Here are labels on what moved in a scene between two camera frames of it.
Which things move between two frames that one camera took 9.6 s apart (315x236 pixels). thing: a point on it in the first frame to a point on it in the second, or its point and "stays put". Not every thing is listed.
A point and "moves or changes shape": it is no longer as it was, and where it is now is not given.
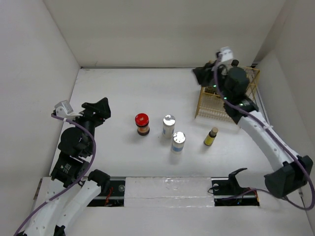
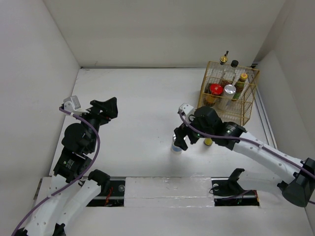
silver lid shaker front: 178,142 stays put
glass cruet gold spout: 210,89 moves or changes shape
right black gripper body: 220,77 to 196,125
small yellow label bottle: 210,137 stays put
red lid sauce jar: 141,120 to 215,90
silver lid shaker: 169,122 moves or changes shape
